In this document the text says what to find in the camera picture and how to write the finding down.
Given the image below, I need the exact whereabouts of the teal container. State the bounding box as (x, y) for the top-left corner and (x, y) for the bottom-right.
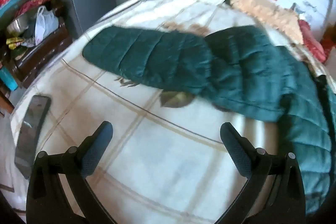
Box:
(0, 67), (19, 90)

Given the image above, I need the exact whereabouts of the beige fringed pillow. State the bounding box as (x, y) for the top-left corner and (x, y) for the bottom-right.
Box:
(230, 0), (305, 43)

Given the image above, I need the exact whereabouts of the yellow snack packet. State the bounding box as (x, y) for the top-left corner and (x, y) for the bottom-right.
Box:
(7, 38), (25, 49)

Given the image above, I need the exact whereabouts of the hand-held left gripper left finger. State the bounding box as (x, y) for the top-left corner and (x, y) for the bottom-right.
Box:
(26, 121), (118, 224)

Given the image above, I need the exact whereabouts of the red ruffled pillow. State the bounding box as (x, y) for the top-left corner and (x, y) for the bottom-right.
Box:
(298, 19), (327, 64)

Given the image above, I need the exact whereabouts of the red patterned cloth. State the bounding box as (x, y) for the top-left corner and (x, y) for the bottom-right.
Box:
(16, 0), (55, 17)

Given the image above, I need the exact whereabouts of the metal bowl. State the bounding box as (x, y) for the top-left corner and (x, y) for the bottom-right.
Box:
(7, 14), (30, 35)

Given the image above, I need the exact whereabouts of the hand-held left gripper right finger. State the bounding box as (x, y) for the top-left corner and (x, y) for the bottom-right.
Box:
(215, 122), (306, 224)

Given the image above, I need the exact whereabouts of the floral plaid bedsheet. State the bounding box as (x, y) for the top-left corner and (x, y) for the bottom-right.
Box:
(10, 0), (326, 224)

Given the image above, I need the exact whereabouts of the dark wooden cabinet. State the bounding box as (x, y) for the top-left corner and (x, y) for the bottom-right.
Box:
(10, 17), (74, 89)

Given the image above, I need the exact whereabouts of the green puffer jacket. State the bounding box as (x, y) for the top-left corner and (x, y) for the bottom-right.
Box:
(82, 25), (336, 215)

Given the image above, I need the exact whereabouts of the black smartphone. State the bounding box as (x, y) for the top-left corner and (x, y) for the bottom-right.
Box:
(14, 95), (51, 180)

